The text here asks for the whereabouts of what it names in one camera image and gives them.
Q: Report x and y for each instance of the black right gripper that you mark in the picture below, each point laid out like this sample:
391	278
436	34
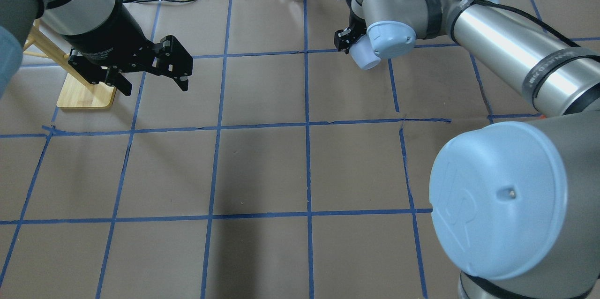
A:
345	38

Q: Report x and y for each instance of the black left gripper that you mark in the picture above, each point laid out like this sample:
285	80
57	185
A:
108	34

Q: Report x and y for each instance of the light blue plastic cup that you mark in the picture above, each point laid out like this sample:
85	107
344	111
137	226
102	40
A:
363	54

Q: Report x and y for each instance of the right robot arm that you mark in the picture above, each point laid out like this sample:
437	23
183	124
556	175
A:
515	205

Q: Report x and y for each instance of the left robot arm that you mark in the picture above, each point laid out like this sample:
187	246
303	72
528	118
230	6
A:
62	16

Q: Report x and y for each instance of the wooden cup rack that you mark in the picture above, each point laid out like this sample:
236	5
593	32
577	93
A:
76	92

